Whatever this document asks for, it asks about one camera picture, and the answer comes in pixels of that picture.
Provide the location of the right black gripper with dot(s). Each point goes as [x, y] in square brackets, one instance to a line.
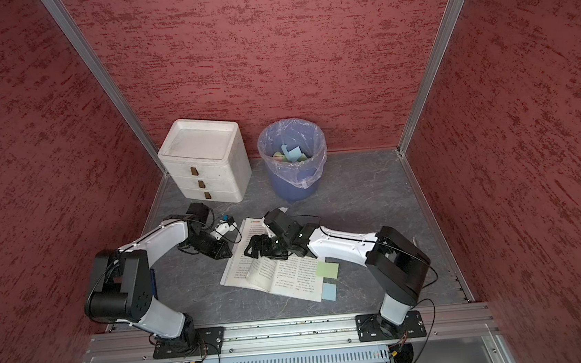
[255, 241]

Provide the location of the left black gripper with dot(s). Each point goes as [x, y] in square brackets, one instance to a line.
[216, 253]

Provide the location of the science magazine book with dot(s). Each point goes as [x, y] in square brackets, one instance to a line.
[295, 278]

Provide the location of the green sticky note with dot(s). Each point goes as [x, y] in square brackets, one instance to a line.
[327, 270]

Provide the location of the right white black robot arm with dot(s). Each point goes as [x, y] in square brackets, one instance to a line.
[398, 266]

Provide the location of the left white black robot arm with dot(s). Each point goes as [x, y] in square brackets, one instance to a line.
[121, 284]

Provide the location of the blue sticky note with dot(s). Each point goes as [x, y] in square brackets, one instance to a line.
[329, 292]

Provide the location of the white three-drawer storage box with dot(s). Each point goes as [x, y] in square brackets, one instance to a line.
[207, 160]

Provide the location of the discarded notes in bin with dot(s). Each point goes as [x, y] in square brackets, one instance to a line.
[290, 155]

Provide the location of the blue trash bin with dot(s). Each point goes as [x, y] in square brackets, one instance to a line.
[293, 181]

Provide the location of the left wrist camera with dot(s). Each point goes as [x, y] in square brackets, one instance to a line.
[223, 227]

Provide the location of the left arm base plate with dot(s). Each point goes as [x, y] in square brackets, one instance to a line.
[205, 341]

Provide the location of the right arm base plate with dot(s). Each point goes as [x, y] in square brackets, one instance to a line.
[373, 328]

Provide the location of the aluminium front rail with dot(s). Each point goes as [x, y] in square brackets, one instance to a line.
[291, 335]

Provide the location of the left aluminium corner post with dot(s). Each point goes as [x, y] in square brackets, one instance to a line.
[74, 35]

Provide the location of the aluminium corner post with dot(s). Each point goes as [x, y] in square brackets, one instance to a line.
[74, 35]
[437, 54]

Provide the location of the right aluminium corner post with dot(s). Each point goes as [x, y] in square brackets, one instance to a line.
[437, 54]

